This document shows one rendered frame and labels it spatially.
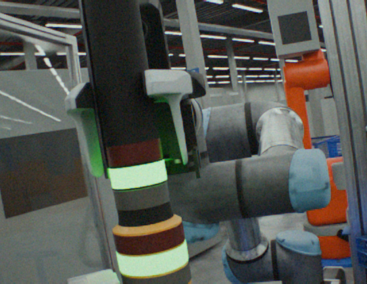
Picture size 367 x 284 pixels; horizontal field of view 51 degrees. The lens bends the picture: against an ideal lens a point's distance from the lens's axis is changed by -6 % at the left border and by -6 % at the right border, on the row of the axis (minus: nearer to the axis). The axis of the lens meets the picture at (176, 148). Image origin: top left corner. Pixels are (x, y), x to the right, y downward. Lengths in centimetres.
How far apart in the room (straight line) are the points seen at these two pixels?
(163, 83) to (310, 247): 92
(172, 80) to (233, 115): 63
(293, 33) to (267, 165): 382
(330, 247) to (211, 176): 387
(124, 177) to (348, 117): 102
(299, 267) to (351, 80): 53
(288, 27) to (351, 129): 314
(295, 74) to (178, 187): 386
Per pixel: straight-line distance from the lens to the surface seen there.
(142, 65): 24
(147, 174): 23
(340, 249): 435
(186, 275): 25
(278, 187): 48
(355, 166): 122
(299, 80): 432
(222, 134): 85
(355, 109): 119
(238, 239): 105
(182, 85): 25
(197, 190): 49
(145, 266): 24
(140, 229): 24
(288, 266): 111
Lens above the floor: 161
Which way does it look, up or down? 3 degrees down
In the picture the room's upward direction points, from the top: 9 degrees counter-clockwise
